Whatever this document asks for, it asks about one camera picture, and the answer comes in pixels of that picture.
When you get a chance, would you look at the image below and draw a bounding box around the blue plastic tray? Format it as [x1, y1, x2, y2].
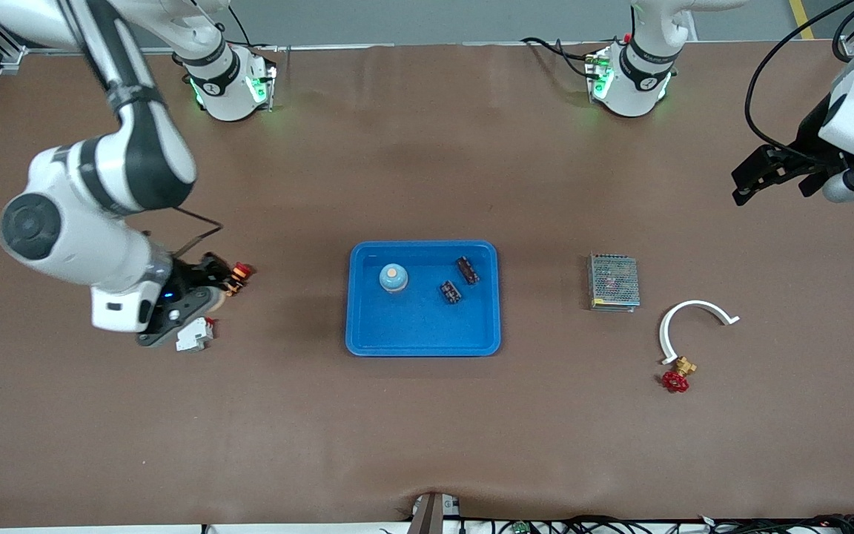
[345, 240, 502, 358]

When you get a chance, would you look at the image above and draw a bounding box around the red orange push button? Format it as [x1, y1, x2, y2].
[221, 261, 255, 297]

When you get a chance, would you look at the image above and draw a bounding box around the white circuit breaker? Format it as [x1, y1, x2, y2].
[175, 317, 215, 353]

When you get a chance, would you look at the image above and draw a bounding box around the metal mesh power supply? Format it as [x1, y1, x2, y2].
[588, 253, 641, 313]

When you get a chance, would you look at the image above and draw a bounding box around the brass valve red handwheel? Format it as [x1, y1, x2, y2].
[661, 356, 698, 394]

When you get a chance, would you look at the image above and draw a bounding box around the brown grey table clamp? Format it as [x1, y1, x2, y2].
[406, 492, 462, 534]

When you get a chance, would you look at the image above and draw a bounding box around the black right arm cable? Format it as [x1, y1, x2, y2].
[138, 205, 225, 260]

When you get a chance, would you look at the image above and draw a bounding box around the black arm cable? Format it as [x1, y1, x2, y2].
[744, 0, 854, 160]
[138, 205, 225, 260]

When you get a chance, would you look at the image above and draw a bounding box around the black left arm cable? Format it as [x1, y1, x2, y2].
[744, 0, 854, 160]

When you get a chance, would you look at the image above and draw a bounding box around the white semicircular plastic bracket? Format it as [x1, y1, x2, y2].
[658, 300, 741, 366]

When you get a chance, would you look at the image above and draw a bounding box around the black base power cable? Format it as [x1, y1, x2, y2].
[520, 36, 600, 79]

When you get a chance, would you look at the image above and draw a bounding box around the black cable bundle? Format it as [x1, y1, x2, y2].
[461, 514, 854, 534]

